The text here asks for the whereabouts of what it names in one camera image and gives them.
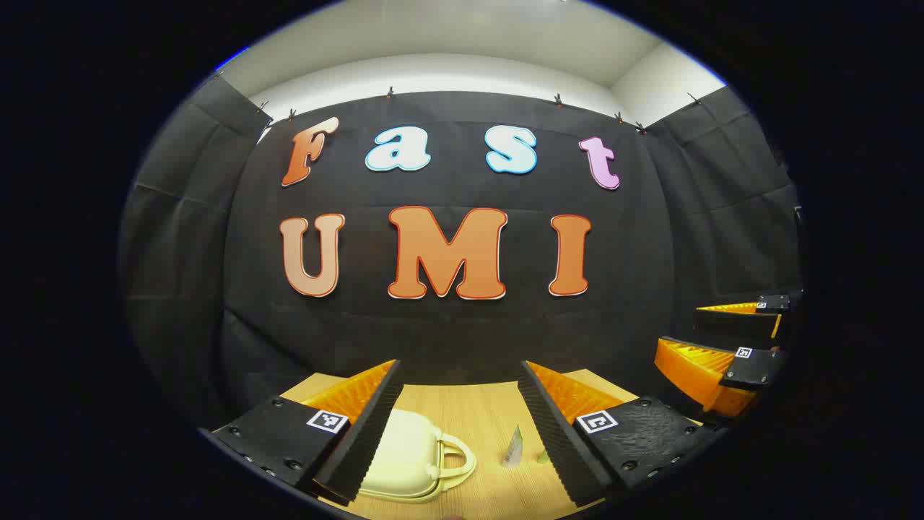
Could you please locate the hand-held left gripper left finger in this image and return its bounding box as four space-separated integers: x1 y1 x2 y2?
208 358 404 505

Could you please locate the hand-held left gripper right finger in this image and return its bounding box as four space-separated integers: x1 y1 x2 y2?
517 360 724 508

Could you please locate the pale yellow suitcase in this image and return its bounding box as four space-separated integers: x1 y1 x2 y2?
357 409 478 504

